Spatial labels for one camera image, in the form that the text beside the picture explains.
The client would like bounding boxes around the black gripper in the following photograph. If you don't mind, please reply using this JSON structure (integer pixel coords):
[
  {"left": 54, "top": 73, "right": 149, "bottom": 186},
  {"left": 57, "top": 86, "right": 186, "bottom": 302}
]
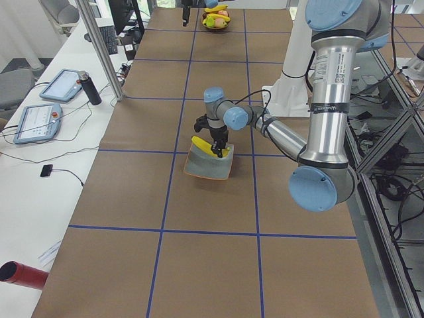
[
  {"left": 193, "top": 114, "right": 229, "bottom": 158},
  {"left": 181, "top": 0, "right": 191, "bottom": 26}
]

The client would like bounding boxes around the yellow plastic banana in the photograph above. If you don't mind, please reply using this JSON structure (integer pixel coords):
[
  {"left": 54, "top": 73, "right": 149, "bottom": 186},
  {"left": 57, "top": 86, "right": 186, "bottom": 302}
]
[
  {"left": 204, "top": 5, "right": 228, "bottom": 13},
  {"left": 191, "top": 136, "right": 230, "bottom": 158},
  {"left": 203, "top": 13, "right": 231, "bottom": 23}
]

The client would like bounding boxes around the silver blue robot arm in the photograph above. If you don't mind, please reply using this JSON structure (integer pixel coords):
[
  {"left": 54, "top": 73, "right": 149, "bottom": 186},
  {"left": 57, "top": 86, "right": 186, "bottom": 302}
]
[
  {"left": 181, "top": 0, "right": 219, "bottom": 27},
  {"left": 184, "top": 1, "right": 393, "bottom": 212}
]

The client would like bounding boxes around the brown wicker basket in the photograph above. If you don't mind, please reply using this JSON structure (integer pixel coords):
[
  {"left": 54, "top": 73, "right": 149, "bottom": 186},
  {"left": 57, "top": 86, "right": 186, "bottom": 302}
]
[{"left": 202, "top": 15, "right": 230, "bottom": 30}]

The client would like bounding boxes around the grey plate with orange rim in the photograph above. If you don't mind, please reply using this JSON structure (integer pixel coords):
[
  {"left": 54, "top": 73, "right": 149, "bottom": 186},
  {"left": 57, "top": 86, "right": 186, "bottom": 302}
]
[{"left": 184, "top": 143, "right": 234, "bottom": 180}]

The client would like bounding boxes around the green plastic pear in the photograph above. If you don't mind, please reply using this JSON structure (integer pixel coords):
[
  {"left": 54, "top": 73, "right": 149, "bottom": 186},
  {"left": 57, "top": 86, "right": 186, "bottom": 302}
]
[{"left": 203, "top": 16, "right": 215, "bottom": 28}]

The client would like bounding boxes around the pink red plastic apple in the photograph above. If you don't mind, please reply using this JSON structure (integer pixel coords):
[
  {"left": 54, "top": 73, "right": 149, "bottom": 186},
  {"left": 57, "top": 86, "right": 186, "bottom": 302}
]
[{"left": 214, "top": 18, "right": 226, "bottom": 28}]

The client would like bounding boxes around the black computer monitor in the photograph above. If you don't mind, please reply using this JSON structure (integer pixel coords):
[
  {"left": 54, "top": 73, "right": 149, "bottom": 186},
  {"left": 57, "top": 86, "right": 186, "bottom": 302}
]
[{"left": 107, "top": 0, "right": 138, "bottom": 35}]

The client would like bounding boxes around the black keyboard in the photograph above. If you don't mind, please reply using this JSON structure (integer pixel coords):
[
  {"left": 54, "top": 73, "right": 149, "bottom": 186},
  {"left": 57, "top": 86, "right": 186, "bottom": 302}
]
[{"left": 99, "top": 26, "right": 118, "bottom": 55}]

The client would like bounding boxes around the blue teach pendant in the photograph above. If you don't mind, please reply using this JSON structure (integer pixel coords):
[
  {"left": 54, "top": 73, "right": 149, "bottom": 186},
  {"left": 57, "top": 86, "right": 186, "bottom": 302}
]
[
  {"left": 13, "top": 103, "right": 63, "bottom": 144},
  {"left": 39, "top": 69, "right": 82, "bottom": 103}
]

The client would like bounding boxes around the small black device on table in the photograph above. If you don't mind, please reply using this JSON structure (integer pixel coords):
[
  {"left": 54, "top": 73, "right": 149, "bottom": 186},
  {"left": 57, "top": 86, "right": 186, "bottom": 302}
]
[{"left": 40, "top": 164, "right": 53, "bottom": 178}]

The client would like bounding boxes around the red cylinder bottle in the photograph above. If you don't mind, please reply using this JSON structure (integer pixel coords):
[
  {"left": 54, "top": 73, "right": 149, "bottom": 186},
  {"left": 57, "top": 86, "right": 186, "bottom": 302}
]
[{"left": 1, "top": 261, "right": 49, "bottom": 290}]

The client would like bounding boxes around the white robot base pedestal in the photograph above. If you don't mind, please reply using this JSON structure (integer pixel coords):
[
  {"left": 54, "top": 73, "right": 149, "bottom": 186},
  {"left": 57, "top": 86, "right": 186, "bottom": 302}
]
[{"left": 263, "top": 1, "right": 313, "bottom": 117}]

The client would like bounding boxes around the aluminium frame post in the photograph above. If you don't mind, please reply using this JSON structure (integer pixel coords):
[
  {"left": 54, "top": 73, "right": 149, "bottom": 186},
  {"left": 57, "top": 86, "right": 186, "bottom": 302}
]
[{"left": 76, "top": 0, "right": 123, "bottom": 101}]

